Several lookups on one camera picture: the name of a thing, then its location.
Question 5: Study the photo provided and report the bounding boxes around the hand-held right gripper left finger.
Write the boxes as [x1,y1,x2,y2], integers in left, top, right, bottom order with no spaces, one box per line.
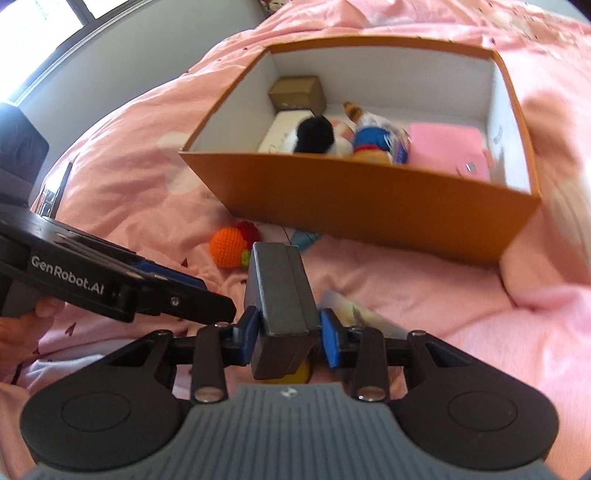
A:
[104,305,259,403]

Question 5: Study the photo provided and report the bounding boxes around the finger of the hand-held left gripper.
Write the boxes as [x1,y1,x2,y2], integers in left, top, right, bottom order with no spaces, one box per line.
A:
[115,281,237,324]
[134,258,207,291]

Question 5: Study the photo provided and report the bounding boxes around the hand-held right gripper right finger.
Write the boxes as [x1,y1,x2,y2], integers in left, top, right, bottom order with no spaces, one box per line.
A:
[318,308,463,401]

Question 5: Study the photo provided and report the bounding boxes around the dark grey box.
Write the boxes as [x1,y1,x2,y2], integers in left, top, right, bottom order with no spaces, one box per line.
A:
[243,242,320,380]

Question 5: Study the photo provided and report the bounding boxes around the orange cardboard box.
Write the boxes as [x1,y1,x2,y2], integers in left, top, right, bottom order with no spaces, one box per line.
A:
[179,36,542,266]

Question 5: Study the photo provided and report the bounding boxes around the person's left hand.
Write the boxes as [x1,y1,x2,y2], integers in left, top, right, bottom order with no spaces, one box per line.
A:
[0,298,63,384]

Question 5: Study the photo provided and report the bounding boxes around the yellow toy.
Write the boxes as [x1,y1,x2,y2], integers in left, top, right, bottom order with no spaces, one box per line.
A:
[259,357,311,385]

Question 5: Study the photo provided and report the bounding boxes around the orange crochet ball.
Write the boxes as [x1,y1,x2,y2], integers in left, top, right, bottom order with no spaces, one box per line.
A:
[210,227,249,267]

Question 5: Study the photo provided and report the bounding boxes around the red crochet flower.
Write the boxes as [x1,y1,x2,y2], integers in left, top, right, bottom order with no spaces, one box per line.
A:
[235,220,263,244]

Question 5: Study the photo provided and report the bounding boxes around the pink printed blanket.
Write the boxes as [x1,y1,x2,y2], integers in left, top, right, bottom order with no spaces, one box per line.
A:
[0,0,591,480]

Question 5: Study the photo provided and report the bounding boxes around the light blue item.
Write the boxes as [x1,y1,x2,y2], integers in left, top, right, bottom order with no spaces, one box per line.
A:
[288,230,324,252]

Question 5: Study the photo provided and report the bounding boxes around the white box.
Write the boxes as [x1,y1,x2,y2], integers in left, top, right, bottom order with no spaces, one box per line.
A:
[257,111,315,154]

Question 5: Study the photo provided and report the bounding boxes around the black and white plush toy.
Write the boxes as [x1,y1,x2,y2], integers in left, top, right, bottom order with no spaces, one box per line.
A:
[294,115,354,158]

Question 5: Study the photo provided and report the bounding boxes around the blue packet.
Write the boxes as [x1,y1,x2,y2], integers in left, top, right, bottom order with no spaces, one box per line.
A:
[392,129,413,164]

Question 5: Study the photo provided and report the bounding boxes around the plush cat in blue clothes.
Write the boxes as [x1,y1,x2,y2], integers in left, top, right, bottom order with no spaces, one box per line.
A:
[342,102,402,164]

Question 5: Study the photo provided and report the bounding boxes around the gold gift box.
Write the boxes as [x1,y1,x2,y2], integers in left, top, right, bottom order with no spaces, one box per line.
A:
[269,76,327,113]

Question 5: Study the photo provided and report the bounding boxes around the pink snap pouch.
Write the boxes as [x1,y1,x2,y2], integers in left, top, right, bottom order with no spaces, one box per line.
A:
[409,122,492,182]

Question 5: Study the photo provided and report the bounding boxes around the window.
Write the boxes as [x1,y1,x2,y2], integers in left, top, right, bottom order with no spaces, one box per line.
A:
[0,0,153,107]

